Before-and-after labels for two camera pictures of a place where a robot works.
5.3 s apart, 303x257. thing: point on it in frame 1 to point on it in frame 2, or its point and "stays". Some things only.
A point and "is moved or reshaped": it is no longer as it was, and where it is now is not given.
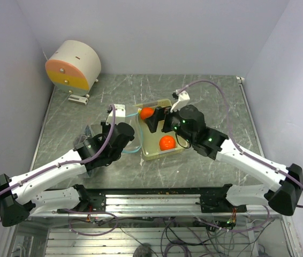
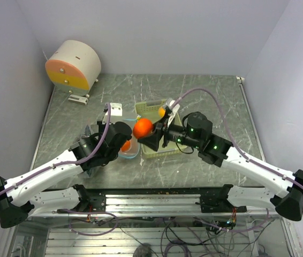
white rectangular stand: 78,99 stays
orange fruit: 146,112 to 142,127
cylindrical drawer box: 74,68 stays
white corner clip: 239,80 stays
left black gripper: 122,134 stays
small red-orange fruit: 167,142 is moved or reshaped
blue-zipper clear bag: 132,116 is moved or reshaped
